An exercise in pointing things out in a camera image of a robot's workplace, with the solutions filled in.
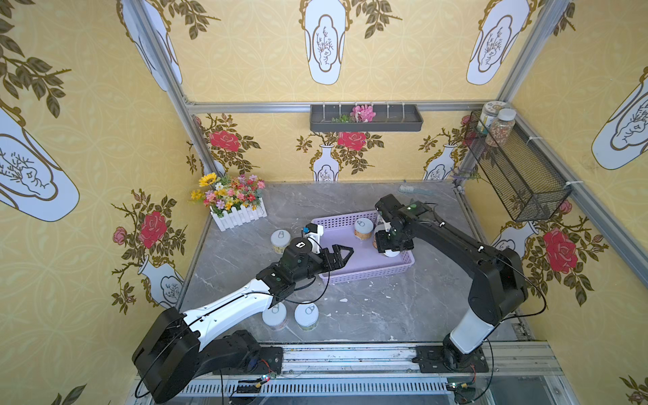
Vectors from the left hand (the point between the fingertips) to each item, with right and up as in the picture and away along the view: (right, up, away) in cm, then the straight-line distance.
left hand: (337, 249), depth 79 cm
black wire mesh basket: (+61, +21, +2) cm, 65 cm away
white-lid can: (+17, -2, +3) cm, 18 cm away
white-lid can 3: (-19, -21, -1) cm, 29 cm away
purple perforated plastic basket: (+12, -8, +21) cm, 26 cm away
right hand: (+20, +1, +9) cm, 22 cm away
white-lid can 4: (-10, -20, -1) cm, 22 cm away
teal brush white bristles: (+35, +21, +39) cm, 56 cm away
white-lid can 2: (+11, +5, +19) cm, 22 cm away
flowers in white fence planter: (-39, +15, +16) cm, 45 cm away
